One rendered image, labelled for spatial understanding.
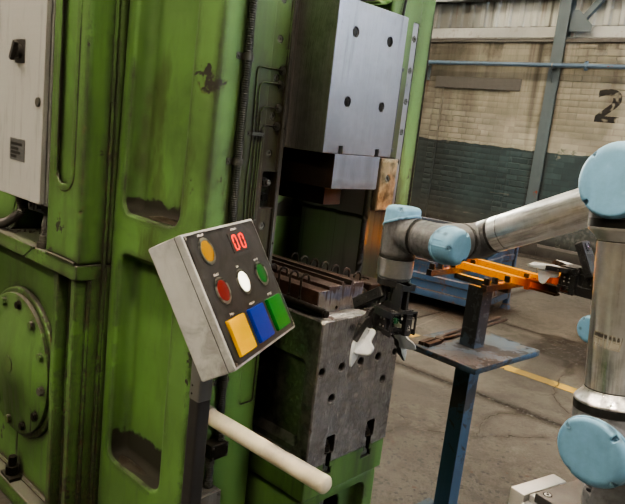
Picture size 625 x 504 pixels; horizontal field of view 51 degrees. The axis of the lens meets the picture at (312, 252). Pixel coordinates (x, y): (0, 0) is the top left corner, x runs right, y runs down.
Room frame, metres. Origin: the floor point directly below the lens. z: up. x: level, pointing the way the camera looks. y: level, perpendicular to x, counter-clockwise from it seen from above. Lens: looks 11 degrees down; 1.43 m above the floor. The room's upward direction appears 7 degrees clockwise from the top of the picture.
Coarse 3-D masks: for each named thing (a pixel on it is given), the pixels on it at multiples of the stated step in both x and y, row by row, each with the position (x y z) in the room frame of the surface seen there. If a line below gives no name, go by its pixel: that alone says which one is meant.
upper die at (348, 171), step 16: (288, 160) 1.91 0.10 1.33; (304, 160) 1.86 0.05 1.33; (320, 160) 1.82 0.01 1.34; (336, 160) 1.80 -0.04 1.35; (352, 160) 1.85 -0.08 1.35; (368, 160) 1.90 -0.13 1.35; (288, 176) 1.90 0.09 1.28; (304, 176) 1.86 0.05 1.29; (320, 176) 1.82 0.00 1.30; (336, 176) 1.80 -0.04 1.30; (352, 176) 1.85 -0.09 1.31; (368, 176) 1.91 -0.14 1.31
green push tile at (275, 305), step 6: (276, 294) 1.47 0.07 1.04; (264, 300) 1.42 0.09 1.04; (270, 300) 1.43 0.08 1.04; (276, 300) 1.46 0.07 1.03; (270, 306) 1.42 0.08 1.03; (276, 306) 1.44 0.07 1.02; (282, 306) 1.47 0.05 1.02; (270, 312) 1.42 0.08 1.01; (276, 312) 1.43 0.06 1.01; (282, 312) 1.46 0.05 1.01; (276, 318) 1.42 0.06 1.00; (282, 318) 1.45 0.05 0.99; (288, 318) 1.47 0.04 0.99; (276, 324) 1.41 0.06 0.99; (282, 324) 1.43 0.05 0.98
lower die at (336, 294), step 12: (288, 264) 2.02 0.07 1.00; (300, 264) 2.04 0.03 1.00; (276, 276) 1.92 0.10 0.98; (288, 276) 1.94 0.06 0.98; (300, 276) 1.91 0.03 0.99; (312, 276) 1.93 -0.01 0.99; (324, 276) 1.91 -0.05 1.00; (312, 288) 1.82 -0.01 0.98; (324, 288) 1.84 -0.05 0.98; (336, 288) 1.85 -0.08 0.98; (348, 288) 1.89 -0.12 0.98; (360, 288) 1.93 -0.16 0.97; (312, 300) 1.80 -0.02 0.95; (324, 300) 1.81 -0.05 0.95; (336, 300) 1.85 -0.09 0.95; (348, 300) 1.89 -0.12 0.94
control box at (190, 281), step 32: (160, 256) 1.24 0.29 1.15; (192, 256) 1.23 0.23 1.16; (224, 256) 1.34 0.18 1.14; (256, 256) 1.48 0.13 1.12; (192, 288) 1.22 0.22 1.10; (256, 288) 1.41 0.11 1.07; (192, 320) 1.21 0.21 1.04; (224, 320) 1.23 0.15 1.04; (192, 352) 1.21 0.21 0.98; (224, 352) 1.19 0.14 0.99; (256, 352) 1.28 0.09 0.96
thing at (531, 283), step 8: (464, 264) 2.21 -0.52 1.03; (472, 264) 2.20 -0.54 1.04; (480, 272) 2.16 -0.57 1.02; (488, 272) 2.14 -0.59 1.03; (496, 272) 2.11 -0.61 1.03; (504, 272) 2.12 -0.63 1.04; (512, 280) 2.07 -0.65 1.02; (520, 280) 2.05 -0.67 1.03; (528, 280) 2.02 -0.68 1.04; (536, 280) 2.02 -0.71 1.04; (528, 288) 2.03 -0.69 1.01; (536, 288) 2.01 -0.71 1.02; (544, 288) 2.00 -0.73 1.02; (552, 288) 1.98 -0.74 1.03
